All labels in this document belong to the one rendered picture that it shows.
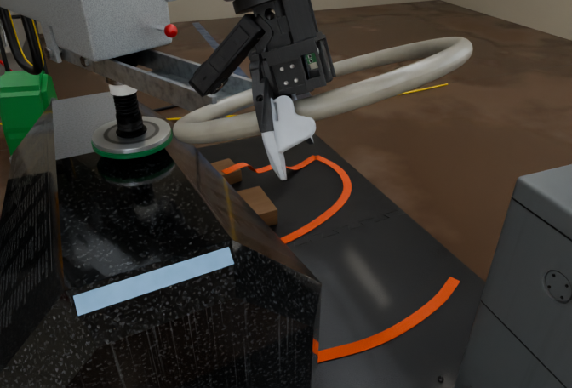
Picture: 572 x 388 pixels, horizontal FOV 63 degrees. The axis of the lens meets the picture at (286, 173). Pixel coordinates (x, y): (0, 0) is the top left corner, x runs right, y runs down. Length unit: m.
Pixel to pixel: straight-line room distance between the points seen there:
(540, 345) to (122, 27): 1.29
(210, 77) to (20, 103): 2.45
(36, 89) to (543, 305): 2.59
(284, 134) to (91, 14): 0.73
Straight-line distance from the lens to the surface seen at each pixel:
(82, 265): 1.03
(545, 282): 1.33
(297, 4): 0.53
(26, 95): 2.96
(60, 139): 1.55
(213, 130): 0.61
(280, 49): 0.52
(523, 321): 1.43
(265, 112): 0.51
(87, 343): 0.99
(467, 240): 2.46
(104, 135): 1.39
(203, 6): 6.48
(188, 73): 1.15
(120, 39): 1.19
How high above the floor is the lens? 1.46
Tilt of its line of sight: 31 degrees down
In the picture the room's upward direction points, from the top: straight up
